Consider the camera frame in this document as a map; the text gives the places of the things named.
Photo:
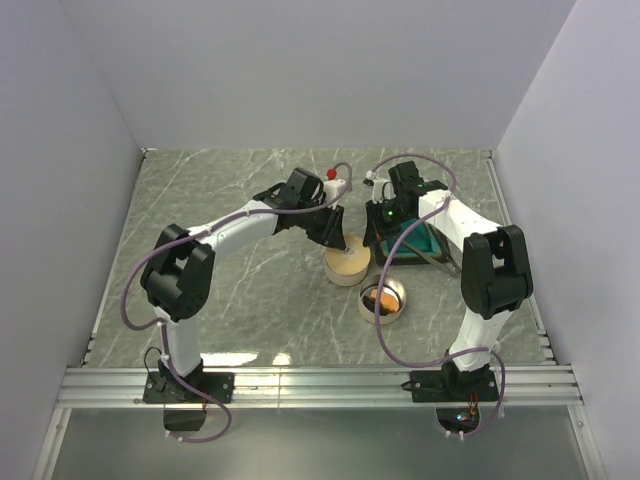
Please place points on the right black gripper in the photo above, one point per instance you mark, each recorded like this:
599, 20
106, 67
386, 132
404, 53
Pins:
376, 231

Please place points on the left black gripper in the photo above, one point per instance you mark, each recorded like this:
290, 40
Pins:
332, 233

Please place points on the tan round lid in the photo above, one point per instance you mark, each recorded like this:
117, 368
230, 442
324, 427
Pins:
354, 259

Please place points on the dark brown sausage piece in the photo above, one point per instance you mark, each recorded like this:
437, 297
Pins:
369, 303

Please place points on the orange salmon piece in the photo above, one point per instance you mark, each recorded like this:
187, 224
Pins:
388, 303

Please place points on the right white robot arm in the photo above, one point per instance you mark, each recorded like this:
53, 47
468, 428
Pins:
495, 276

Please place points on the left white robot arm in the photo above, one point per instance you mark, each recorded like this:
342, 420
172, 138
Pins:
178, 277

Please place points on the steel lunch tin near tray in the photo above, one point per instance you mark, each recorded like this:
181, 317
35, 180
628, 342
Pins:
345, 277

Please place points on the steel lunch tin front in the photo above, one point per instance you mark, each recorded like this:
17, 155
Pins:
369, 288

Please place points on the black teal square tray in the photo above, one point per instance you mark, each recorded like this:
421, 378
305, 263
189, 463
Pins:
421, 243

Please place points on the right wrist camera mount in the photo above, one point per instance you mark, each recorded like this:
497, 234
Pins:
381, 188

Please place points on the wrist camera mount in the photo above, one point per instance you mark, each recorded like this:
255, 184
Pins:
334, 186
381, 188

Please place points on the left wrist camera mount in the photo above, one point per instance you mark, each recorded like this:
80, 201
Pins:
334, 186

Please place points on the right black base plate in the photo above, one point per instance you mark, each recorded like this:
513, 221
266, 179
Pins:
430, 387

